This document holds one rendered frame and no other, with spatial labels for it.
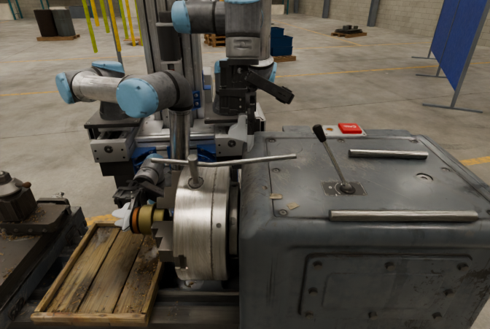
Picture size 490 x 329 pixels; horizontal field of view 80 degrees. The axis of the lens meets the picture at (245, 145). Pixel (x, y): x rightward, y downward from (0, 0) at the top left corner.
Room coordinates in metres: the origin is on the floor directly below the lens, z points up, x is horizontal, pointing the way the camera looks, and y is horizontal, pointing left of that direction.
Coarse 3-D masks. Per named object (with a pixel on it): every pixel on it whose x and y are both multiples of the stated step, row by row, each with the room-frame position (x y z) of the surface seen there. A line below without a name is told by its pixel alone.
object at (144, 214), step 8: (136, 208) 0.63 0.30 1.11; (144, 208) 0.63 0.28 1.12; (152, 208) 0.62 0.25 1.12; (136, 216) 0.61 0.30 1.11; (144, 216) 0.60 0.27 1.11; (152, 216) 0.61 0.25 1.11; (160, 216) 0.61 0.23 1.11; (168, 216) 0.65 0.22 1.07; (136, 224) 0.59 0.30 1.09; (144, 224) 0.59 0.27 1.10; (136, 232) 0.59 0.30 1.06; (144, 232) 0.59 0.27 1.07
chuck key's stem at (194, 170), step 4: (188, 156) 0.57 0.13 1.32; (192, 156) 0.57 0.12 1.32; (196, 156) 0.57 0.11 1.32; (188, 160) 0.57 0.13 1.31; (192, 160) 0.56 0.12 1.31; (196, 160) 0.57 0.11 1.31; (192, 164) 0.56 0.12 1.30; (196, 164) 0.57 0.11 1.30; (192, 168) 0.57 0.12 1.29; (196, 168) 0.57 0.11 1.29; (192, 172) 0.57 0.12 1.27; (196, 172) 0.57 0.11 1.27; (192, 176) 0.57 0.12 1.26; (196, 176) 0.58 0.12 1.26; (196, 180) 0.58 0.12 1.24; (196, 184) 0.59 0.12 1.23
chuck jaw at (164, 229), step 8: (152, 224) 0.58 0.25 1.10; (160, 224) 0.58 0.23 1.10; (168, 224) 0.58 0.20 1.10; (152, 232) 0.57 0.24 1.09; (160, 232) 0.55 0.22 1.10; (168, 232) 0.55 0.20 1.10; (160, 240) 0.54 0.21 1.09; (168, 240) 0.52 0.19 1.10; (160, 248) 0.50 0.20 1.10; (168, 248) 0.50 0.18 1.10; (160, 256) 0.49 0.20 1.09; (168, 256) 0.49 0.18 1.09; (176, 264) 0.48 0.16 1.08; (184, 264) 0.48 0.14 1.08
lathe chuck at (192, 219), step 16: (208, 176) 0.61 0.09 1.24; (176, 192) 0.56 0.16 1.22; (192, 192) 0.56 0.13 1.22; (208, 192) 0.56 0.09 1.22; (176, 208) 0.53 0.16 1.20; (192, 208) 0.53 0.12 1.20; (208, 208) 0.53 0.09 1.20; (176, 224) 0.50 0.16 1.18; (192, 224) 0.50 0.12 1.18; (208, 224) 0.50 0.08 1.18; (176, 240) 0.48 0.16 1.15; (192, 240) 0.48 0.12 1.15; (208, 240) 0.48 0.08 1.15; (176, 256) 0.47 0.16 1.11; (192, 256) 0.47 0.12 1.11; (208, 256) 0.47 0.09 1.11; (176, 272) 0.47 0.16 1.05; (192, 272) 0.47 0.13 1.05; (208, 272) 0.47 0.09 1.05
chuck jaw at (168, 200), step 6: (174, 174) 0.68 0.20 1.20; (174, 180) 0.67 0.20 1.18; (168, 186) 0.67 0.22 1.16; (174, 186) 0.66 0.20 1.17; (168, 192) 0.65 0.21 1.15; (174, 192) 0.65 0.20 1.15; (162, 198) 0.64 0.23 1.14; (168, 198) 0.64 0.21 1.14; (174, 198) 0.64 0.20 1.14; (162, 204) 0.63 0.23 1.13; (168, 204) 0.63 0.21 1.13
